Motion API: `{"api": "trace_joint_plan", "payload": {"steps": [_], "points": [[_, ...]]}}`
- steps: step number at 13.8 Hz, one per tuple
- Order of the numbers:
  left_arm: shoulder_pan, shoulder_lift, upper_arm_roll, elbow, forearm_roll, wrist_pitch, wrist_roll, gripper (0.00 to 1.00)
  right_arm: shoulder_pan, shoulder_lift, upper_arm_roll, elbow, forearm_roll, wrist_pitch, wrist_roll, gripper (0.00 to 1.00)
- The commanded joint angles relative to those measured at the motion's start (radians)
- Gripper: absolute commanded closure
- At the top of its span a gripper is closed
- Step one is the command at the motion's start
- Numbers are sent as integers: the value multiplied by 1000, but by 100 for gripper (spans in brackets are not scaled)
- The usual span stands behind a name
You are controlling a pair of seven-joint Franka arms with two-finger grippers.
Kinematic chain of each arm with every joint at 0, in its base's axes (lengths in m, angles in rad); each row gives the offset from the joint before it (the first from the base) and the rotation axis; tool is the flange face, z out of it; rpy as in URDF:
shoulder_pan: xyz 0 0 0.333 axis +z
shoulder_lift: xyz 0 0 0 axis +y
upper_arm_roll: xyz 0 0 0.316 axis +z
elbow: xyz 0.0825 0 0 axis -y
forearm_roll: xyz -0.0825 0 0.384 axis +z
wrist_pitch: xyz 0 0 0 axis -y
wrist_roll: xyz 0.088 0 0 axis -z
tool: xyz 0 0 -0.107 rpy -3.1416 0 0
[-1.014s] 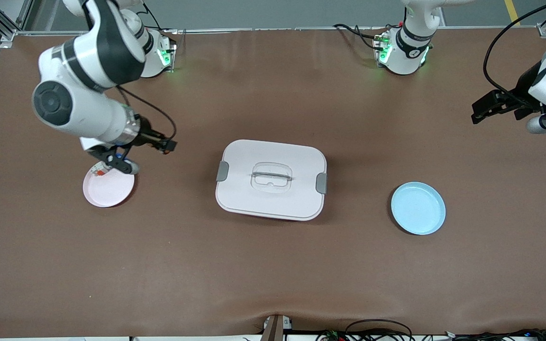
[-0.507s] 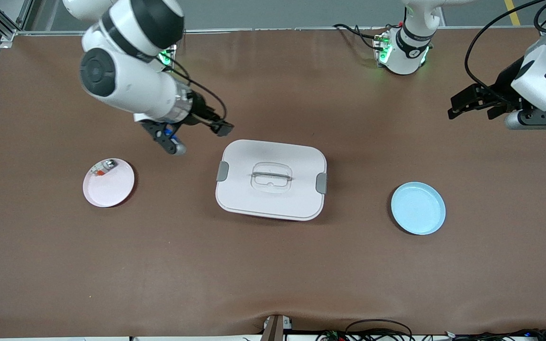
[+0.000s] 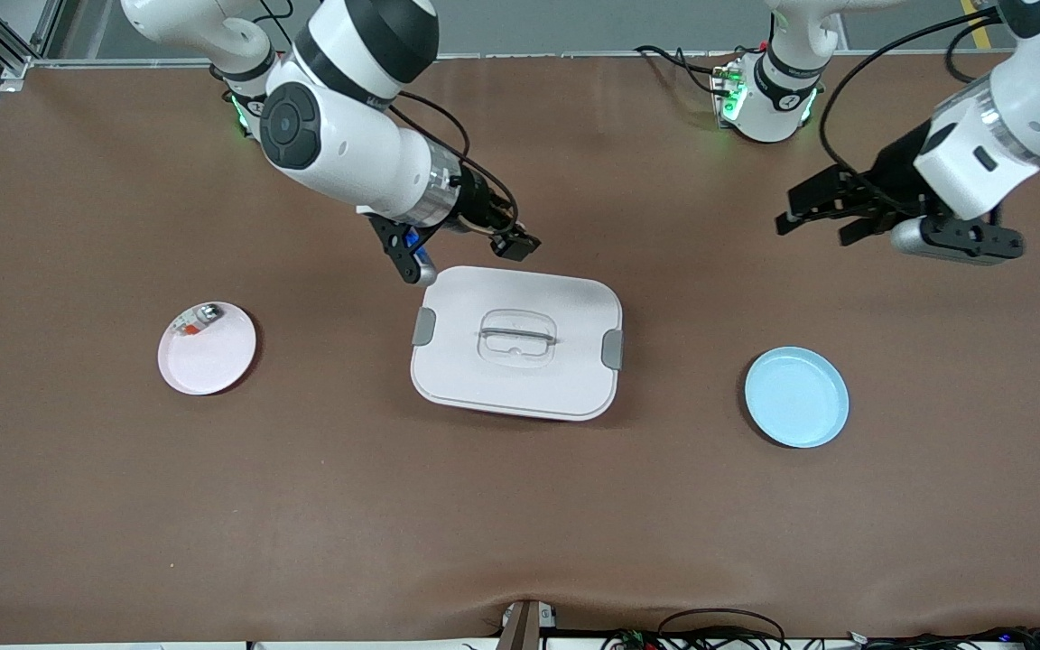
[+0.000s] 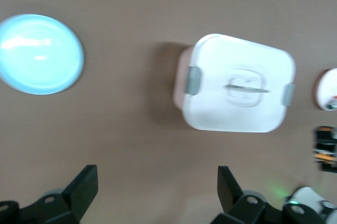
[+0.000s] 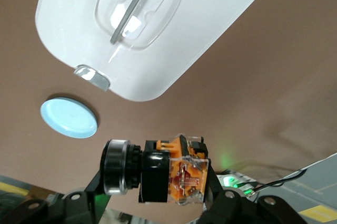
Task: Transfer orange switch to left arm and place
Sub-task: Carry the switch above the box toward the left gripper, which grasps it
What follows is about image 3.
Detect white lidded box grey latches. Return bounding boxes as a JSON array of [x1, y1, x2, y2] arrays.
[[410, 265, 625, 423]]

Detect light blue round plate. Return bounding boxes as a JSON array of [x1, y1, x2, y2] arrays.
[[744, 347, 850, 450]]

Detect brown table mat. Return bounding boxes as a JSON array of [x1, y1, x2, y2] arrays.
[[0, 52, 1040, 644]]

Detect small silver red object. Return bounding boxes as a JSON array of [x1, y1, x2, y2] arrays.
[[172, 304, 226, 339]]

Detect pink round plate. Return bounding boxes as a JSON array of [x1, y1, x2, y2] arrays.
[[158, 302, 258, 397]]

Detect aluminium table edge rail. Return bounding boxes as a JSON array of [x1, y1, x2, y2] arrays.
[[32, 51, 1008, 68]]

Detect black arm base cable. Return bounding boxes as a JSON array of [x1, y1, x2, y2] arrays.
[[634, 43, 739, 98]]

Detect black looped cable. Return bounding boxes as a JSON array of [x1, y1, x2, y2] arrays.
[[657, 608, 788, 650]]

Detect black cable bundle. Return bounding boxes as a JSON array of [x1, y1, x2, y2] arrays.
[[845, 625, 1040, 650]]

